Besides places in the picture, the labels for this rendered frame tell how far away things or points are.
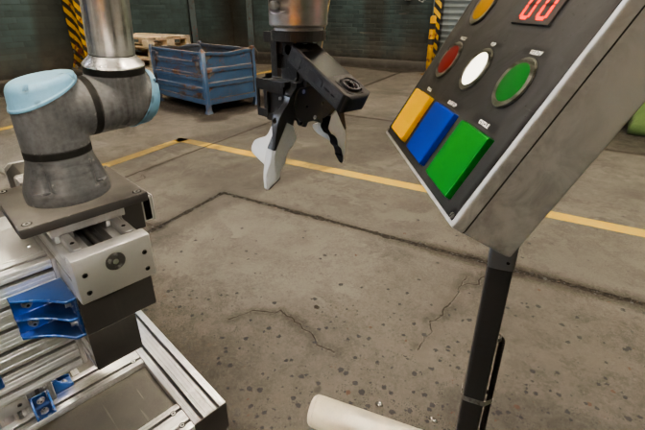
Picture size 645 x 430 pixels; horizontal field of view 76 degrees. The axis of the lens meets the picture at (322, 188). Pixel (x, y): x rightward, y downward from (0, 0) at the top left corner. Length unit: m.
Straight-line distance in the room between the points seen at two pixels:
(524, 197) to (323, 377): 1.21
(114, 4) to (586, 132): 0.78
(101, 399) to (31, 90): 0.83
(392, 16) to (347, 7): 0.95
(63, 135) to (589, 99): 0.80
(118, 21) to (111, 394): 0.95
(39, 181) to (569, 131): 0.84
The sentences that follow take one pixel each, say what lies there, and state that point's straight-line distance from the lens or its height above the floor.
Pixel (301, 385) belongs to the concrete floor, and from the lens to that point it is 1.53.
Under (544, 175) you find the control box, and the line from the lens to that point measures 0.45.
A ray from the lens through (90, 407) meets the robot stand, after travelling 1.35.
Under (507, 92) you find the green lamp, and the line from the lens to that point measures 0.48.
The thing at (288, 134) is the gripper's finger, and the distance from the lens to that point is 0.54.
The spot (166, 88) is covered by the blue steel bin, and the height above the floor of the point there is 0.19.
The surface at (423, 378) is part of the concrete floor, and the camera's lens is 1.59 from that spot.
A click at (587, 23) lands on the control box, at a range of 0.46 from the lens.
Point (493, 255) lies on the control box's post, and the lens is 0.67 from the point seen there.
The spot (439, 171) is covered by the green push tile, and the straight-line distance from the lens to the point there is 0.49.
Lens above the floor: 1.16
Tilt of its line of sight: 24 degrees down
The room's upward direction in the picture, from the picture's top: straight up
